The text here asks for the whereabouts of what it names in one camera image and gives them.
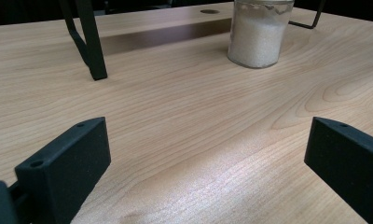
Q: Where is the glass jar of white granules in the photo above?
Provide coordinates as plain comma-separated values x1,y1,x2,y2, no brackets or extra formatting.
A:
227,0,296,69

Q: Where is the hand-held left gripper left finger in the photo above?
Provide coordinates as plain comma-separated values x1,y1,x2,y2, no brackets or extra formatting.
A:
14,117,112,224

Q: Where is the black metal stand leg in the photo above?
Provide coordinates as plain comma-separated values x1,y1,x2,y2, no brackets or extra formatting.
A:
58,0,108,81

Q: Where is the thin black metal rod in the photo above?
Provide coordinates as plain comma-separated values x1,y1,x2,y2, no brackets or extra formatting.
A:
288,0,326,30

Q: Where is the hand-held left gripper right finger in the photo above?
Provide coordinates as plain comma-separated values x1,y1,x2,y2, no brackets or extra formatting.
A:
304,117,373,224

